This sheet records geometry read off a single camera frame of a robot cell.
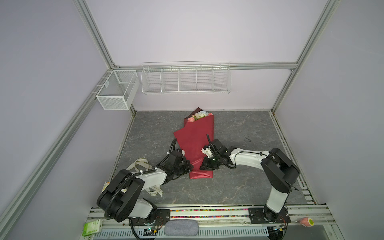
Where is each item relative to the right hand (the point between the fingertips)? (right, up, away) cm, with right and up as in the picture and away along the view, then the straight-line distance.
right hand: (200, 169), depth 87 cm
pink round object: (+49, -18, -19) cm, 56 cm away
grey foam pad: (-9, -22, -18) cm, 29 cm away
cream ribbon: (-26, -10, -5) cm, 29 cm away
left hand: (-4, +1, +1) cm, 4 cm away
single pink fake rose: (+8, +35, +25) cm, 44 cm away
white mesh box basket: (-56, +51, +15) cm, 77 cm away
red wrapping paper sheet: (-5, +17, +20) cm, 27 cm away
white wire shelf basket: (+1, +58, +12) cm, 59 cm away
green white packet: (-51, -22, -17) cm, 58 cm away
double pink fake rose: (-6, +30, +22) cm, 38 cm away
